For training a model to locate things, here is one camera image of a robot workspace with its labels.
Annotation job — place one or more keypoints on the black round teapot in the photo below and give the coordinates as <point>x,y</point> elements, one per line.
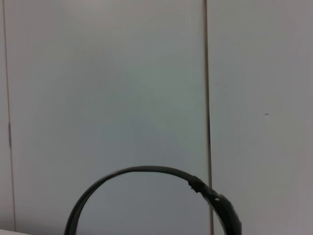
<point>228,213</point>

